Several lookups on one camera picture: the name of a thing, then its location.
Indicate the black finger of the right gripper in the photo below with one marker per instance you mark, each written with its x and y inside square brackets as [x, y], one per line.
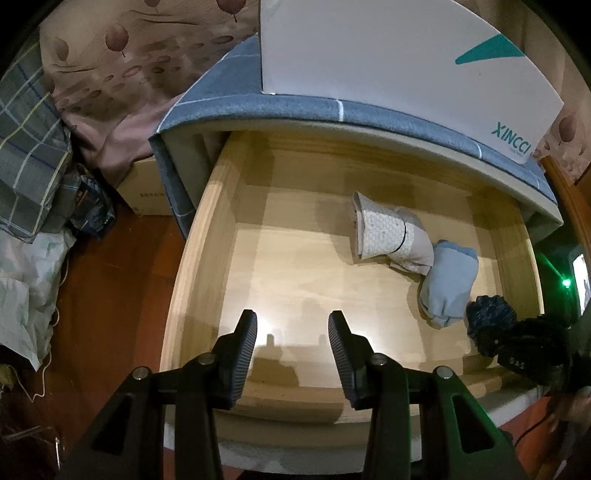
[526, 349]

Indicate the brown cardboard box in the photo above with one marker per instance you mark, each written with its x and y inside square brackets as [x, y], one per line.
[142, 189]

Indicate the dark navy lace underwear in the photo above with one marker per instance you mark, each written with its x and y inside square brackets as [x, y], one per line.
[490, 318]

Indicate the blue fabric covered nightstand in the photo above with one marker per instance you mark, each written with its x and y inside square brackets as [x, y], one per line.
[188, 143]

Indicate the person's hand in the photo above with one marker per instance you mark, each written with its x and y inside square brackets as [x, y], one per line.
[574, 409]

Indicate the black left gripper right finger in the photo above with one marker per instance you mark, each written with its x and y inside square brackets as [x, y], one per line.
[424, 425]

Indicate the wooden drawer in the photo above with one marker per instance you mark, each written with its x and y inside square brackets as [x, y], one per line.
[274, 234]

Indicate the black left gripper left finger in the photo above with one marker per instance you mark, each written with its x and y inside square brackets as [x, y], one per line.
[125, 440]

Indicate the beige patterned rolled underwear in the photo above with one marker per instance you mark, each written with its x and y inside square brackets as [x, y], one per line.
[396, 233]

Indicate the white floral crumpled cloth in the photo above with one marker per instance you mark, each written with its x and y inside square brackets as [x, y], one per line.
[30, 278]

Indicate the dark blue patterned bag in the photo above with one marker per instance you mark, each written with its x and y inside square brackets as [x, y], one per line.
[94, 214]

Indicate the white XINCCI cardboard box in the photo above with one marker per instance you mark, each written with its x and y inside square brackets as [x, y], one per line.
[435, 60]

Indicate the grey plaid blanket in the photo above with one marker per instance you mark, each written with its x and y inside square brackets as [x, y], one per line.
[38, 182]

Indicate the light blue underwear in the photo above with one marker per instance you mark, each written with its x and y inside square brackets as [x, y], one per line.
[446, 290]

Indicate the beige leaf print bedsheet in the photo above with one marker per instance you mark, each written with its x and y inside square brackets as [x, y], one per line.
[115, 67]

